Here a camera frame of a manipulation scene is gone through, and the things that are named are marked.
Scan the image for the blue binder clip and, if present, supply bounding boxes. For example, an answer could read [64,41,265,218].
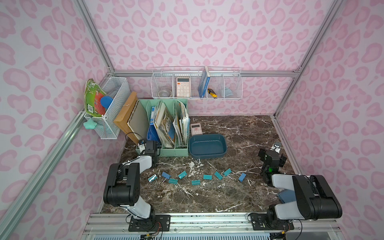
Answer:
[239,173,247,183]
[162,172,171,182]

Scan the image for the dark teal storage box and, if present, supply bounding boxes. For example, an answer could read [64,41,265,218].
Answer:
[189,134,228,160]

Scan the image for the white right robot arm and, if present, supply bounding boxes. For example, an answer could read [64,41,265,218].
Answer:
[258,149,343,224]

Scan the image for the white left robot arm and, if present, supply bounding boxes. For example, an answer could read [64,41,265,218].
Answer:
[103,141,158,225]

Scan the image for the blue file folder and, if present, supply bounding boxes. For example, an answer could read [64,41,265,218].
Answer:
[147,106,161,144]

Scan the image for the yellow cover magazine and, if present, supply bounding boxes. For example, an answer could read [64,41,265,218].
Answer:
[155,102,176,149]

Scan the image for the grey spiral notebook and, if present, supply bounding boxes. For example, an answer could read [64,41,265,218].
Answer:
[128,101,149,141]

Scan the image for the green file organizer rack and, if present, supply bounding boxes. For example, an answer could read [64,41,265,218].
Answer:
[139,99,190,157]

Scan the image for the white papers stack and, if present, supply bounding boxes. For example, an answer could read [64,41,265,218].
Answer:
[173,101,190,148]

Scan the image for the blue grey notebook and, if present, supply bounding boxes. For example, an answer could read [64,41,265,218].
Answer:
[278,190,296,204]

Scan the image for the brown cardboard folder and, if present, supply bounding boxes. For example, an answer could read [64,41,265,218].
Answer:
[114,92,139,144]

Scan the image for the pink calculator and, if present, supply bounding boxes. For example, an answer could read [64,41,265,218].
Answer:
[190,123,203,136]

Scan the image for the clear tape roll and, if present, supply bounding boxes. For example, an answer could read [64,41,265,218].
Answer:
[158,89,172,98]

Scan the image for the blue round disc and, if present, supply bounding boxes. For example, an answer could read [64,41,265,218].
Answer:
[100,96,114,110]

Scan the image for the mint star hook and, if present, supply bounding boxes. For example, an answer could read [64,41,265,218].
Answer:
[83,118,98,130]

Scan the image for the white mesh side basket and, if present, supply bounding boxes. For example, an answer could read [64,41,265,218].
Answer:
[85,77,131,140]

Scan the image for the white orange calculator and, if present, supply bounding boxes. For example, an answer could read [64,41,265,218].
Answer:
[176,77,191,98]

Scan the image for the green packaged card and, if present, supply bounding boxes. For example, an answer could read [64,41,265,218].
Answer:
[84,79,106,117]

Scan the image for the light blue cup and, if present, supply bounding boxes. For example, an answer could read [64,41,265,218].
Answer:
[222,87,234,98]

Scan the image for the yellow black small tool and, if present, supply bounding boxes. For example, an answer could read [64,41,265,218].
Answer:
[208,89,218,99]

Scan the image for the blue book in basket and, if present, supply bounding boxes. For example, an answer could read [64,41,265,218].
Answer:
[198,66,211,98]

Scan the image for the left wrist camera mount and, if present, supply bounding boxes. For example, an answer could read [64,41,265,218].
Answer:
[137,140,146,156]

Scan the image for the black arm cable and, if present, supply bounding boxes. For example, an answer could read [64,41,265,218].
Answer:
[124,131,145,145]

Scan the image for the white wire wall basket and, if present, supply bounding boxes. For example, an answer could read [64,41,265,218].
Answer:
[151,66,243,100]

